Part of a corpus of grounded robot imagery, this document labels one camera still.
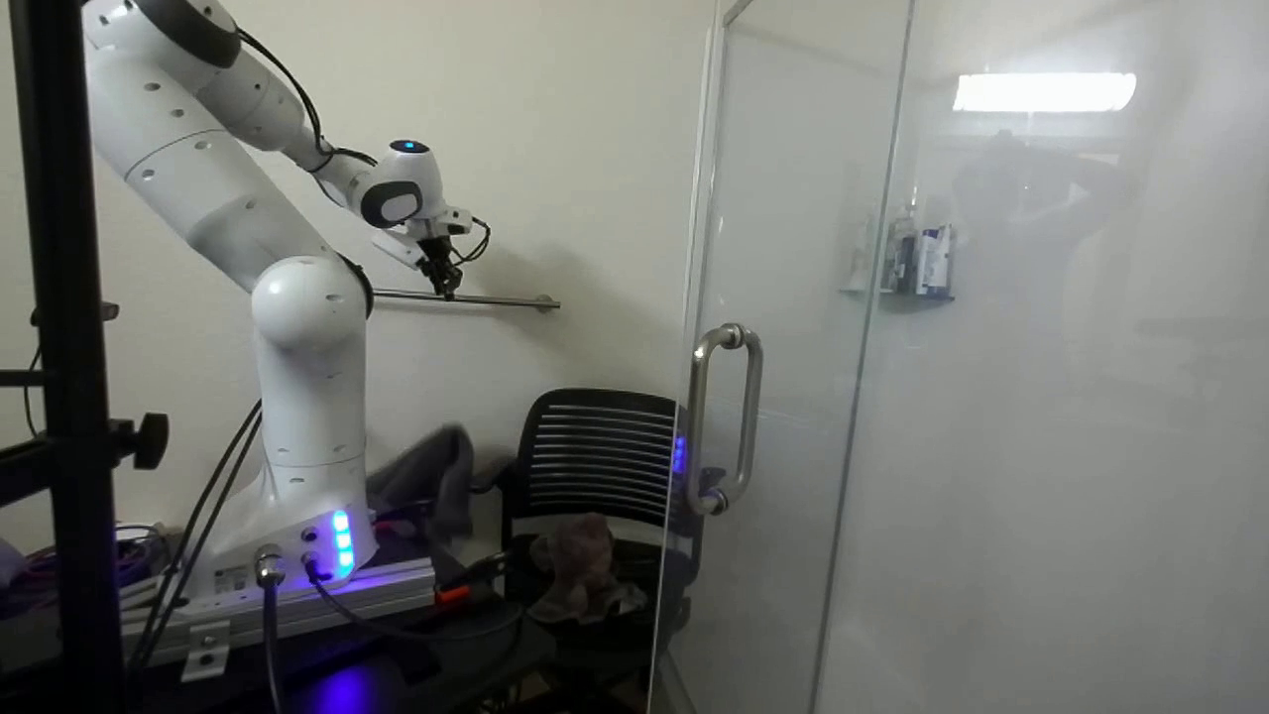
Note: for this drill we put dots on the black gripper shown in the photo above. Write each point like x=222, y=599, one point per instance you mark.
x=442, y=265

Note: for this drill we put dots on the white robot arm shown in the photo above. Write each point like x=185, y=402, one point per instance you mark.
x=185, y=108

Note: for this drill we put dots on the black mesh office chair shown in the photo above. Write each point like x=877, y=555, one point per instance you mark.
x=610, y=455

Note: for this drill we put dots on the chrome towel bar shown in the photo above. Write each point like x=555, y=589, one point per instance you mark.
x=470, y=301

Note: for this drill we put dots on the orange black clamp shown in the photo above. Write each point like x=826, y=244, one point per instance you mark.
x=472, y=583

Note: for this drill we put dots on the black stand knob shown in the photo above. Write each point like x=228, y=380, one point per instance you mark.
x=140, y=441

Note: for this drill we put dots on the brown grey towel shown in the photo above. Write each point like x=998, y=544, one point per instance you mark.
x=580, y=571

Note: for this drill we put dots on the black work table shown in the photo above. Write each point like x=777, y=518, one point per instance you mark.
x=446, y=662

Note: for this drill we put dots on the blue toiletry container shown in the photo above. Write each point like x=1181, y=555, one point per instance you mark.
x=916, y=260

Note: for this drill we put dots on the glass shower door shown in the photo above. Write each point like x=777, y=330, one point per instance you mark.
x=1053, y=490

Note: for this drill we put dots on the chrome door handle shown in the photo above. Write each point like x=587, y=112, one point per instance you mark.
x=723, y=415

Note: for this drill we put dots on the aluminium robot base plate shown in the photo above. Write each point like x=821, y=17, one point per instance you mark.
x=206, y=633

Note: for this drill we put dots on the black metal stand post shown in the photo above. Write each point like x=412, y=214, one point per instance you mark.
x=72, y=459

